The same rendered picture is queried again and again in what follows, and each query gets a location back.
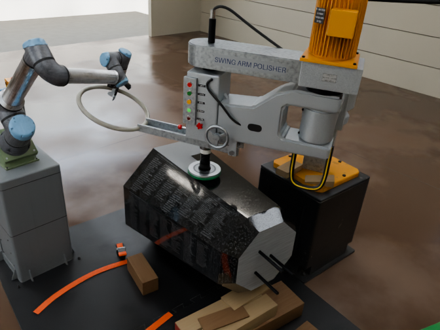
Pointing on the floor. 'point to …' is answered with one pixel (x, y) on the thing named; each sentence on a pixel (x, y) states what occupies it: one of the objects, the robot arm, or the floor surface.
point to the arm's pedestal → (33, 219)
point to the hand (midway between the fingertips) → (114, 97)
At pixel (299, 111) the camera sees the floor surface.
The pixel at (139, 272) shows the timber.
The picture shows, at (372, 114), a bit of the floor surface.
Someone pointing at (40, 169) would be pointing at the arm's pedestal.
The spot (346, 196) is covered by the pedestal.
